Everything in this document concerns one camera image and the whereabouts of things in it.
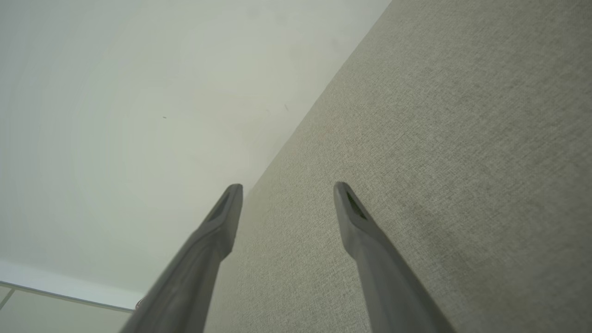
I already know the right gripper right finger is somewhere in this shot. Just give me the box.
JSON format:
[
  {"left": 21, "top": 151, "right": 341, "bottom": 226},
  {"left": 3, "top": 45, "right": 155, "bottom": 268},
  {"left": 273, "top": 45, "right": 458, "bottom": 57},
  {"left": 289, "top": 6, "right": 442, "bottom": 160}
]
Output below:
[{"left": 333, "top": 182, "right": 456, "bottom": 333}]

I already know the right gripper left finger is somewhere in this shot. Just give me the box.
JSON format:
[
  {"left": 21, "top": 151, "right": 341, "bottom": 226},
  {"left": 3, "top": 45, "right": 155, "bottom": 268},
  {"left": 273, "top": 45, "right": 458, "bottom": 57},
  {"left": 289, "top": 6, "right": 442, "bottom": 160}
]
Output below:
[{"left": 119, "top": 184, "right": 243, "bottom": 333}]

